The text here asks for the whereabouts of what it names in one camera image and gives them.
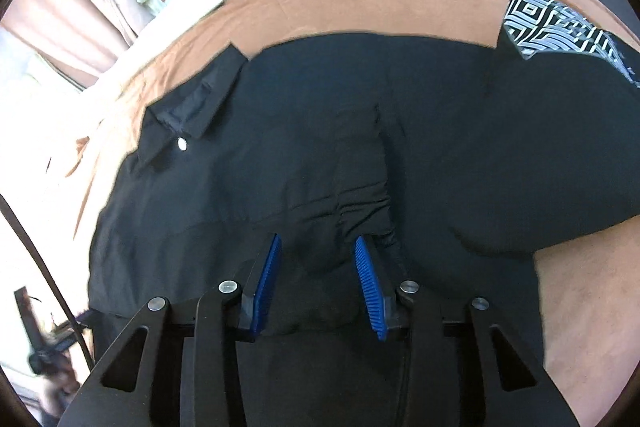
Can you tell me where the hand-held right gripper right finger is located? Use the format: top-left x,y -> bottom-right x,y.
354,234 -> 581,427

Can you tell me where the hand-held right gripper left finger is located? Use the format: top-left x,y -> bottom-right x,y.
60,232 -> 283,427

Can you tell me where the black shirt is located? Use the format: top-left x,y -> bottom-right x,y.
87,29 -> 640,427

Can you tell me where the black white patterned cloth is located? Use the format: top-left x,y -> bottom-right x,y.
501,0 -> 640,88

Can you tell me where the pink curtain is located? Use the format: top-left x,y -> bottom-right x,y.
0,0 -> 151,88

